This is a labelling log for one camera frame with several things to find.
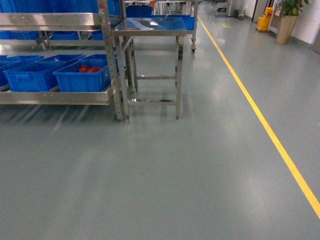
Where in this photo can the blue bin with red bags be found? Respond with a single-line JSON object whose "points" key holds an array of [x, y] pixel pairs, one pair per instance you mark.
{"points": [[71, 80]]}

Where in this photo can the steel shelf rack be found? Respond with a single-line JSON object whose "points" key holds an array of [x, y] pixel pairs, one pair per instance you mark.
{"points": [[75, 22]]}

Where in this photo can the empty blue bin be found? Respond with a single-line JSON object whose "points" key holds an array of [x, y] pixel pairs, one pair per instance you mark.
{"points": [[38, 76]]}

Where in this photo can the steel side table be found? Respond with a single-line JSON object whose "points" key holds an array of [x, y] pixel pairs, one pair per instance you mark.
{"points": [[124, 34]]}

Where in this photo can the red bubble wrap bags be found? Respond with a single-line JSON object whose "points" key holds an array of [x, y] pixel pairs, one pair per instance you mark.
{"points": [[89, 69]]}

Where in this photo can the yellow mop bucket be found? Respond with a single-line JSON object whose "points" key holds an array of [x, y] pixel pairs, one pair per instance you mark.
{"points": [[263, 22]]}

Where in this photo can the beige planter with plant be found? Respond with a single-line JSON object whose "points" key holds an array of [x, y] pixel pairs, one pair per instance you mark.
{"points": [[289, 12]]}

